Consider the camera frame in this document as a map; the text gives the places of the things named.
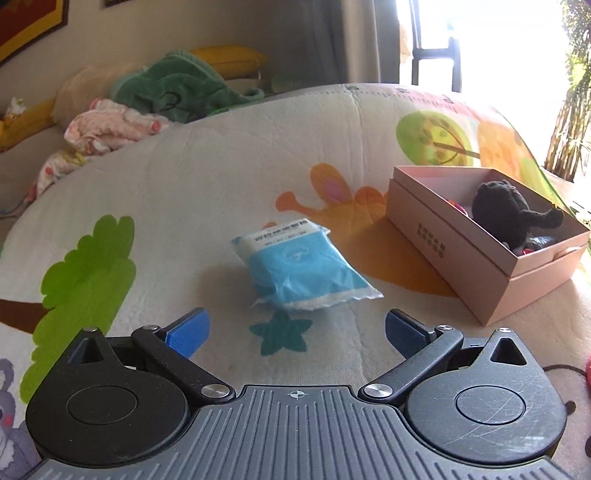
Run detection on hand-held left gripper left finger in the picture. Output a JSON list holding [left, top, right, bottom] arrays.
[[67, 307, 236, 407]]

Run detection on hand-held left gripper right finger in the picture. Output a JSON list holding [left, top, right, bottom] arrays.
[[359, 308, 529, 408]]

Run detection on pink cardboard box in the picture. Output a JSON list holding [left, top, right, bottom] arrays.
[[385, 165, 591, 326]]

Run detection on blue plastic packet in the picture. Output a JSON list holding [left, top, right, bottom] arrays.
[[230, 218, 385, 311]]

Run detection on black plush toy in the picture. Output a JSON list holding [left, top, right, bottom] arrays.
[[471, 180, 565, 252]]

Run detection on printed play mat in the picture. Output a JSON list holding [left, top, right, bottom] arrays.
[[0, 83, 591, 480]]

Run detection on pink baby clothes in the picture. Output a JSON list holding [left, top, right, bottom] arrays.
[[30, 98, 171, 199]]

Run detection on grey sofa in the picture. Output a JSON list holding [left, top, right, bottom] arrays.
[[0, 124, 61, 217]]

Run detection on green blanket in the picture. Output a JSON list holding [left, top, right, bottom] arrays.
[[111, 50, 266, 123]]

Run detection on long yellow pillow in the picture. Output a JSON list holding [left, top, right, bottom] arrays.
[[0, 99, 58, 151]]

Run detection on beige pillow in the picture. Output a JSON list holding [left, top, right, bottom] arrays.
[[53, 65, 139, 123]]

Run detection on yellow banana pillow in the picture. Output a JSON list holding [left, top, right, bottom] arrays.
[[189, 45, 269, 79]]

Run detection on tall bamboo plant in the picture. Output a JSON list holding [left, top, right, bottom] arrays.
[[542, 0, 591, 181]]

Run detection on dark chair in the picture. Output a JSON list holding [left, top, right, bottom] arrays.
[[411, 0, 462, 93]]

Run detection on hanging patterned cloth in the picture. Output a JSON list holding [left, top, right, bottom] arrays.
[[398, 23, 414, 61]]

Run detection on beige curtain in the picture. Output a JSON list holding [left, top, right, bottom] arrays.
[[305, 0, 402, 86]]

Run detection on framed red picture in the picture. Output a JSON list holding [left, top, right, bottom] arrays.
[[0, 0, 69, 63]]

